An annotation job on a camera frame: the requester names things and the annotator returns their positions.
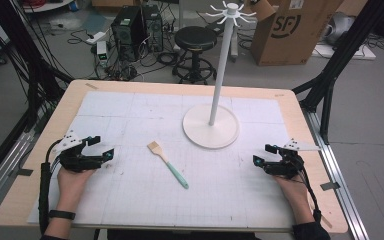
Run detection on black floor cables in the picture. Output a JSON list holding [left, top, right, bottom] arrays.
[[67, 28, 181, 83]]

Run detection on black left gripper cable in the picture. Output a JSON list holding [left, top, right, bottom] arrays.
[[38, 139, 64, 235]]

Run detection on black wristband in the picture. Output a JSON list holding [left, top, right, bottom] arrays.
[[48, 209, 77, 221]]

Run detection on black metal frame stand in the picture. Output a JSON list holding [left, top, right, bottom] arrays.
[[0, 0, 75, 135], [291, 0, 384, 145]]

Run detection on flat white board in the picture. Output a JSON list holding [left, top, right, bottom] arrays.
[[311, 42, 378, 61]]

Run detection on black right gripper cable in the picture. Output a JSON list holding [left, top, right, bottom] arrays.
[[298, 164, 323, 224]]

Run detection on person's right hand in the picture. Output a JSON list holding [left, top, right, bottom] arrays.
[[272, 172, 316, 227]]

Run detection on white hook rack stand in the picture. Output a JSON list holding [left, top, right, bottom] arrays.
[[181, 0, 258, 150]]

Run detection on grey rounded device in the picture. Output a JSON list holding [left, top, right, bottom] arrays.
[[322, 11, 357, 47]]

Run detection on white grid mat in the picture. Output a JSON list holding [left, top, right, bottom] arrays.
[[26, 91, 302, 230]]

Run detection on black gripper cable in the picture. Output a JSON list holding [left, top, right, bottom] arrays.
[[298, 164, 323, 224], [38, 139, 64, 235]]

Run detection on large cardboard box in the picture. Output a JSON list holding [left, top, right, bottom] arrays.
[[249, 0, 345, 67]]

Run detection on black computer tower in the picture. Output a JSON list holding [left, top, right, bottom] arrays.
[[110, 5, 148, 63], [141, 3, 165, 54]]

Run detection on aluminium rail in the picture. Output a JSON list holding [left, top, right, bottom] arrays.
[[0, 109, 46, 221], [301, 108, 371, 240]]

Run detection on spatula with teal handle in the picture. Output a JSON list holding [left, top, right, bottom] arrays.
[[146, 140, 190, 190]]

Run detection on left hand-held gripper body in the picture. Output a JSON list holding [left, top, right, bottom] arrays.
[[52, 130, 102, 173]]

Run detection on white round table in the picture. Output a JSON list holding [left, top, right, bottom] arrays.
[[22, 0, 75, 14]]

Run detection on person's left hand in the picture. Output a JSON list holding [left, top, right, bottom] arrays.
[[49, 166, 97, 212]]

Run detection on white power strip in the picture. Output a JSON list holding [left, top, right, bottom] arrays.
[[85, 31, 106, 46]]

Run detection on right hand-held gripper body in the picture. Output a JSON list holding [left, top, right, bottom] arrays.
[[263, 137, 321, 180]]

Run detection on small white device green display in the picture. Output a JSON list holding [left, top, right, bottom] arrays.
[[95, 40, 110, 68]]

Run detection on black round stool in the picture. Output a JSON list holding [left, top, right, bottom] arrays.
[[171, 25, 219, 86]]

